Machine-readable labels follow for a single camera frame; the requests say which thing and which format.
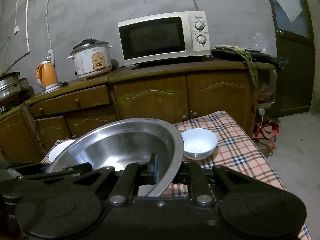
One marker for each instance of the steel steamer pot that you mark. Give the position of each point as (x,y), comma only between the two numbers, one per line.
(10,85)

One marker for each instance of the brown wooden cabinet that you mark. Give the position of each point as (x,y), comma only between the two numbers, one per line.
(150,97)

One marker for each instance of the white wall pipe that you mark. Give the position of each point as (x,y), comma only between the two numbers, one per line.
(27,17)

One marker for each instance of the plaid tablecloth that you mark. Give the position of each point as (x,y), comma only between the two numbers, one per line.
(235,155)

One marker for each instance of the paper sheet on door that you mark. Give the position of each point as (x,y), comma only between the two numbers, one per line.
(287,2)

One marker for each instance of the steel bowl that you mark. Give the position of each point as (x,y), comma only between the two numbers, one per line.
(112,145)

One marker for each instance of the green onions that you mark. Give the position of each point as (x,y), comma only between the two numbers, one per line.
(252,65)

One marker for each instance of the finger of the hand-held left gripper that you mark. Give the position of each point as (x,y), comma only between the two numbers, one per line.
(70,168)

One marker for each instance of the orange electric kettle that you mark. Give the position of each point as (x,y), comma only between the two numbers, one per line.
(48,76)

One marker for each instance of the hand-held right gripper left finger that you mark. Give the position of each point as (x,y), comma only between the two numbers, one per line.
(155,167)

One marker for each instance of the red bag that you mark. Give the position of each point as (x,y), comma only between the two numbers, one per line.
(266,132)

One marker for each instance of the white rice cooker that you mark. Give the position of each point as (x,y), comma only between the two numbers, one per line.
(87,60)

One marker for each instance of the small white switch box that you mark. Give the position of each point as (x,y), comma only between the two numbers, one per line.
(16,29)

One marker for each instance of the dark tray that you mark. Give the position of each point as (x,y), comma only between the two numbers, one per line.
(230,53)

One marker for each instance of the dark green door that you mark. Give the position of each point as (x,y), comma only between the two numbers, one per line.
(292,80)

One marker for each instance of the white wall power strip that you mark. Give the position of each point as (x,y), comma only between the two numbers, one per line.
(51,56)

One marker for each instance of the white ceramic bowl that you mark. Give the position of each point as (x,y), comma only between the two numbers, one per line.
(200,142)

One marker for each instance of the white plate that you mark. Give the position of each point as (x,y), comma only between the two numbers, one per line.
(58,151)

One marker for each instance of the white microwave oven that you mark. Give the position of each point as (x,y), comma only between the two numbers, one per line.
(155,40)

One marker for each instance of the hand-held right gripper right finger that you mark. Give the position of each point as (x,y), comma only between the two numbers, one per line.
(192,172)

